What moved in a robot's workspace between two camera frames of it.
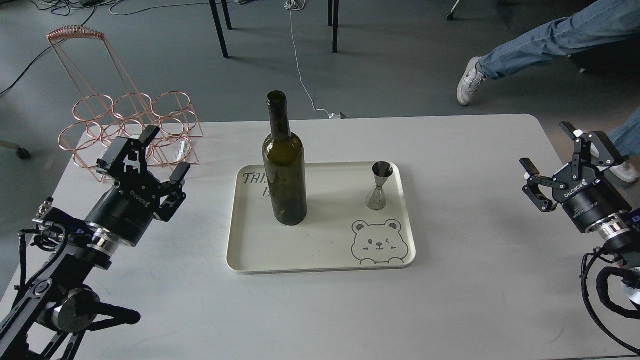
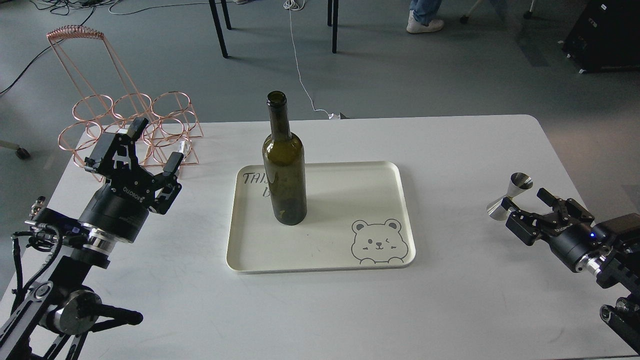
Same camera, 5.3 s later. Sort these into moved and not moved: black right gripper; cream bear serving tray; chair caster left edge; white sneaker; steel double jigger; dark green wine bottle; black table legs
Moved: white sneaker; steel double jigger; black right gripper
Not moved: chair caster left edge; cream bear serving tray; black table legs; dark green wine bottle
